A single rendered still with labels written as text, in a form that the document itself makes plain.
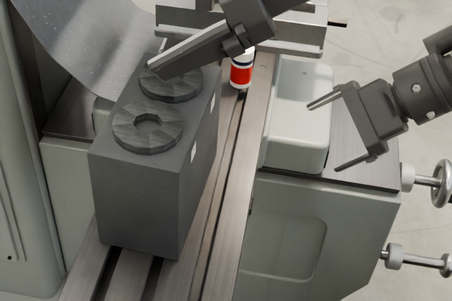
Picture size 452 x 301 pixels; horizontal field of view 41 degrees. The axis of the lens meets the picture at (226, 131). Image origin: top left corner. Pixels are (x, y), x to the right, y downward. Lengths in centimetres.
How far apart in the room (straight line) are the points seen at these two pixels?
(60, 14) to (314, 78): 56
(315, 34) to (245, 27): 84
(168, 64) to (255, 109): 71
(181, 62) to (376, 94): 55
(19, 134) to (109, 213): 53
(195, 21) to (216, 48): 84
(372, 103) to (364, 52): 207
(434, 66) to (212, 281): 43
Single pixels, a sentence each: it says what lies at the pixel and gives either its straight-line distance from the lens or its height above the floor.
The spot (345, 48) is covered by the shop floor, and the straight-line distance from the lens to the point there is 298.
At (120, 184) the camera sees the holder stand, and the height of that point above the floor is 109.
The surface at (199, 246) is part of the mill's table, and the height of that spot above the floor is 95.
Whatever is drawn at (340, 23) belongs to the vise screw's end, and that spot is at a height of 100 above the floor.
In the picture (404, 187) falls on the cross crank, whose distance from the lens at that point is 144.
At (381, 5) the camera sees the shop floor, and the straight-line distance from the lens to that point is 337.
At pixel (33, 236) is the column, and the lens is 156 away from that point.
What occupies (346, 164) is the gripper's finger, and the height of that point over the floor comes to 102.
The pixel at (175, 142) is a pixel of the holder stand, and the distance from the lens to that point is 75.
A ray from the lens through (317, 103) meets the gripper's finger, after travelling 95.
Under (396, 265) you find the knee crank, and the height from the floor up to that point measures 54.
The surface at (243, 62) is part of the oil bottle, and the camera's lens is 110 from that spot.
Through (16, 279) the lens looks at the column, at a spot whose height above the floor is 26.
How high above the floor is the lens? 168
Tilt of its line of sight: 44 degrees down
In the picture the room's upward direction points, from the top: 5 degrees clockwise
